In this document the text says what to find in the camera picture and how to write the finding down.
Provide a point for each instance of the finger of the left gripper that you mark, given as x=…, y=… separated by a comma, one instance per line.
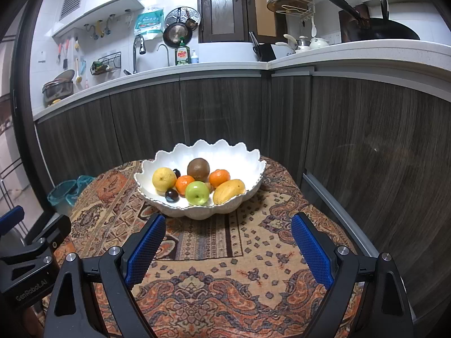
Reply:
x=50, y=237
x=10, y=219

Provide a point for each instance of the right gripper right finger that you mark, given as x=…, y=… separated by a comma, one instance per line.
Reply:
x=383, y=310

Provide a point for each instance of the dark purple plum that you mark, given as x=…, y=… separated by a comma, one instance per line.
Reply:
x=171, y=195

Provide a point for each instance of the teal plastic basket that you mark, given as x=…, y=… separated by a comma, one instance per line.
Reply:
x=69, y=190

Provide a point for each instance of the patterned woven tablecloth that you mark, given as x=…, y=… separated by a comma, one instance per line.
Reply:
x=230, y=275

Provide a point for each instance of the yellow lemon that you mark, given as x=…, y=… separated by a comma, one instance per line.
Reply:
x=163, y=178

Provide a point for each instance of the large orange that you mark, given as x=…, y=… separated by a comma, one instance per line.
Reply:
x=182, y=182

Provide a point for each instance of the dark pot with lid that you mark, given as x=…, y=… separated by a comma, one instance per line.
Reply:
x=59, y=88

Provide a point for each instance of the green apple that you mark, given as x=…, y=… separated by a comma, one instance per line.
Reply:
x=197, y=193

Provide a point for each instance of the brown passion fruit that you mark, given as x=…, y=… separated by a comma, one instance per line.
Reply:
x=199, y=169

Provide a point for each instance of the small brown kiwi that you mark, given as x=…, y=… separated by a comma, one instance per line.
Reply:
x=210, y=187

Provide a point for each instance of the small tangerine in bowl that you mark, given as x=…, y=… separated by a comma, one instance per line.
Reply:
x=217, y=177

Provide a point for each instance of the yellow mango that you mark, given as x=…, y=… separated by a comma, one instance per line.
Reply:
x=228, y=190

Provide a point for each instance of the white scalloped ceramic bowl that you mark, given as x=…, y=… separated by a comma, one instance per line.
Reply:
x=241, y=163

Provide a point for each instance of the green dish soap bottle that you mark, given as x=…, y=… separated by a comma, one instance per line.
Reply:
x=182, y=53

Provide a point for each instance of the hanging small frying pan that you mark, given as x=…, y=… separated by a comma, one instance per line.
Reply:
x=177, y=32

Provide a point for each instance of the white teapot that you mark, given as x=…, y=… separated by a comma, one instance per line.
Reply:
x=317, y=43

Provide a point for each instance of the black wok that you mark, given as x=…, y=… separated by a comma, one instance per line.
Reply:
x=360, y=28

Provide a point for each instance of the black wire dish rack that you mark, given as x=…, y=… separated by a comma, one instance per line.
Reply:
x=105, y=64

